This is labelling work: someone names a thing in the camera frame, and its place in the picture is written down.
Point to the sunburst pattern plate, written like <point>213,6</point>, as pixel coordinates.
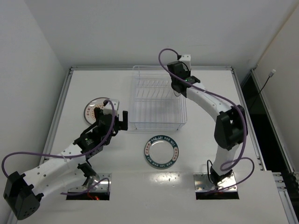
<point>89,109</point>

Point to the aluminium frame rail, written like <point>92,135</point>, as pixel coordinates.
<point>58,111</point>
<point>252,135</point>

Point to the green rim lettered plate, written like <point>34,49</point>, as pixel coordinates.
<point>161,152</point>

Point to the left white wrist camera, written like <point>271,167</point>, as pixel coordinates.
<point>111,107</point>

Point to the black cable white plug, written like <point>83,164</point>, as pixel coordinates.
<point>270,75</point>

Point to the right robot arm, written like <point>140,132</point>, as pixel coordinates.
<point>229,131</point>

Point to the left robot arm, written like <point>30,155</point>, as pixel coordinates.
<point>24,192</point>

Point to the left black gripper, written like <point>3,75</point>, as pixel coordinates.
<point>116,122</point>

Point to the metal base plate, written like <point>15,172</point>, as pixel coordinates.
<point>101,183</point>
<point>202,183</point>

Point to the aluminium frame rail right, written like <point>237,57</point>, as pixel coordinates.
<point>252,135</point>

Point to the white wire dish rack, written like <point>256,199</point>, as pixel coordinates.
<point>154,106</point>

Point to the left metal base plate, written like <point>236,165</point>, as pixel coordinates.
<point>101,183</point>

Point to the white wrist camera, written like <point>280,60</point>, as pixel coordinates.
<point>186,60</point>
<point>111,107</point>

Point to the aluminium frame rail left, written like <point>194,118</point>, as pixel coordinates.
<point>58,111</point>

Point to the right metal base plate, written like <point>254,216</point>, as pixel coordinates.
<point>202,183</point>

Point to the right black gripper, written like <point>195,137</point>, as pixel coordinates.
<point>177,86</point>

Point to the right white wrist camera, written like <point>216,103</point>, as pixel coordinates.
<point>186,60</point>

